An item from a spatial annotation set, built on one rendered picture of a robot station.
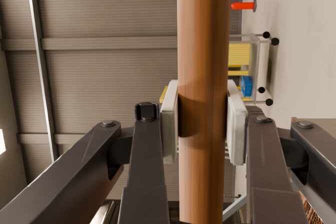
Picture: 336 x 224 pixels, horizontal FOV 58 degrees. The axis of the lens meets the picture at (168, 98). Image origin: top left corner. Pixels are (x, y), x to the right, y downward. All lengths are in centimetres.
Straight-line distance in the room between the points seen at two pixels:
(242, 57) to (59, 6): 483
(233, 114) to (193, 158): 5
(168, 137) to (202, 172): 5
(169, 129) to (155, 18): 779
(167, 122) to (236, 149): 4
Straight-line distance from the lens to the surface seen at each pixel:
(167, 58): 799
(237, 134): 16
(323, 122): 206
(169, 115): 15
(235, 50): 635
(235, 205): 128
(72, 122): 907
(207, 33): 17
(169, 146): 16
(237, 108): 16
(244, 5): 622
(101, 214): 207
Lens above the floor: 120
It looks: 5 degrees up
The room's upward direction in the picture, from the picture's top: 90 degrees counter-clockwise
